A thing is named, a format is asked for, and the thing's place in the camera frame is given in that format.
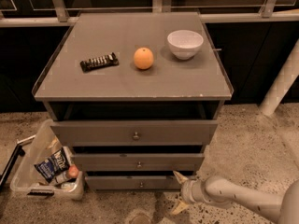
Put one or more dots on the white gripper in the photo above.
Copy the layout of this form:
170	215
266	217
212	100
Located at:
187	191

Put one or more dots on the grey bottom drawer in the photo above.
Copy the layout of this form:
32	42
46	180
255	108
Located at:
148	182

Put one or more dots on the grey drawer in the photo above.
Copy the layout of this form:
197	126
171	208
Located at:
138	162
134	132
148	182

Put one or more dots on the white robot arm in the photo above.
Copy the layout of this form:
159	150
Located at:
220	192

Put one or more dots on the grey top drawer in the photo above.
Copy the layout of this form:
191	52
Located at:
134	132

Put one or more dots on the grey middle drawer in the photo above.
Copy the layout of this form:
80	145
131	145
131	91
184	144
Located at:
138	162

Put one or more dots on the grey drawer cabinet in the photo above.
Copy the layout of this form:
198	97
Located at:
170	90

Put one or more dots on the red apple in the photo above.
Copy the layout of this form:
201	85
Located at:
73	171

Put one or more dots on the blue chip bag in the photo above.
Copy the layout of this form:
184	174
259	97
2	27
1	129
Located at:
53	165

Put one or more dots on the orange fruit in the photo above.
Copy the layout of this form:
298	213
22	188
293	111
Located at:
143	58

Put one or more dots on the clear plastic bin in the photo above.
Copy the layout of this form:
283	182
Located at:
27	181

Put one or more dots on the white ceramic bowl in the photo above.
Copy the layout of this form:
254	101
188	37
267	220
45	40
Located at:
184	44

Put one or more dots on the black snack bar wrapper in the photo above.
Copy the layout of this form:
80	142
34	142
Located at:
99	62

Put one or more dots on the white diagonal post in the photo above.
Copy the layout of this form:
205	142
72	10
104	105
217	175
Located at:
281	85

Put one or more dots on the metal railing frame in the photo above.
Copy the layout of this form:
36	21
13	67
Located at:
21	13

